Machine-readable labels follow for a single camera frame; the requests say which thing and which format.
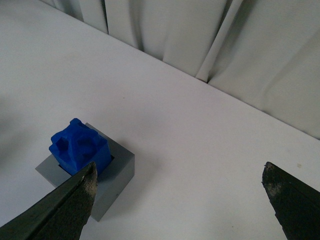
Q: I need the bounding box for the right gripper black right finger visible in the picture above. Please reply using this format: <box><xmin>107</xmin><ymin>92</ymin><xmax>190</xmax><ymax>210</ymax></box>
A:
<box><xmin>262</xmin><ymin>161</ymin><xmax>320</xmax><ymax>240</ymax></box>

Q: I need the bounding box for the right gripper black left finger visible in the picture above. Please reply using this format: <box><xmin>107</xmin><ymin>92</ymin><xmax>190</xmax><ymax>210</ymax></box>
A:
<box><xmin>0</xmin><ymin>162</ymin><xmax>97</xmax><ymax>240</ymax></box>

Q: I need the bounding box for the gray square base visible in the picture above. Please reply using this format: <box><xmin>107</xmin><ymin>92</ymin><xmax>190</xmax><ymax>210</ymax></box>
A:
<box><xmin>35</xmin><ymin>131</ymin><xmax>135</xmax><ymax>222</ymax></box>

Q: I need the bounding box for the blue plastic part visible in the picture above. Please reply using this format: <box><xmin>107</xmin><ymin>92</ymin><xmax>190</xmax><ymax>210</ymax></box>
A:
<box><xmin>49</xmin><ymin>118</ymin><xmax>112</xmax><ymax>176</ymax></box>

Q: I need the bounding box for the white curtain backdrop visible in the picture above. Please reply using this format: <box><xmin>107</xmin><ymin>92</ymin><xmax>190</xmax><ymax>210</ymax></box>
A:
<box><xmin>48</xmin><ymin>0</ymin><xmax>320</xmax><ymax>138</ymax></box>

